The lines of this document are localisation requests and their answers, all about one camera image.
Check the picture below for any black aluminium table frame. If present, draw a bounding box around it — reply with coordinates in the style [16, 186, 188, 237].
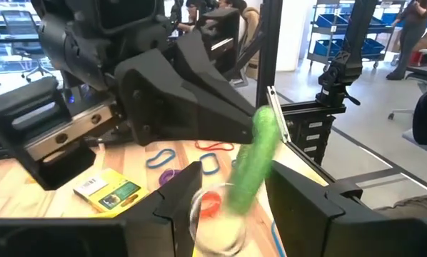
[254, 0, 364, 201]

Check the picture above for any silver metal bracket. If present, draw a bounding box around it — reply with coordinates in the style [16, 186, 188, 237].
[266, 85, 292, 143]

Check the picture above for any red rubber band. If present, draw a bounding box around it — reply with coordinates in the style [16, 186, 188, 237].
[194, 140, 235, 152]

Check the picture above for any black office chair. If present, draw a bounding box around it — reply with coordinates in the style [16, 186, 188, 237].
[1, 9, 56, 83]

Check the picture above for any black labelled equipment box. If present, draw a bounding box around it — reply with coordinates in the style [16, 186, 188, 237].
[288, 114, 338, 166]

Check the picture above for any grey wheeled cart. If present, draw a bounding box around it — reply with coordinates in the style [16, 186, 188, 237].
[306, 0, 407, 69]

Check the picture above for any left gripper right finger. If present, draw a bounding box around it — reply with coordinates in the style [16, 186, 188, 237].
[265, 160, 427, 257]

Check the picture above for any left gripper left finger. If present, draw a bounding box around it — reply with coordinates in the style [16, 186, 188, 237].
[117, 161, 204, 257]

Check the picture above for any yellow card pack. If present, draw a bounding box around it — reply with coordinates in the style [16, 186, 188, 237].
[73, 167, 151, 218]

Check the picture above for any blue storage bin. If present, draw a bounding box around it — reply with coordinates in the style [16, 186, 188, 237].
[361, 38, 386, 56]
[379, 12, 403, 28]
[315, 13, 348, 29]
[313, 39, 343, 58]

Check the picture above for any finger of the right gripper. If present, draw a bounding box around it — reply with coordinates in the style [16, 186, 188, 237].
[173, 30, 256, 117]
[114, 48, 257, 147]

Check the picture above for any purple coil keychain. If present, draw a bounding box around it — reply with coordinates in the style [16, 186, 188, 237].
[159, 168, 182, 186]

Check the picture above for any blue rubber band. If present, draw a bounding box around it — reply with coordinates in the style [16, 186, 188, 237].
[270, 220, 288, 257]
[145, 148, 177, 170]
[199, 152, 221, 176]

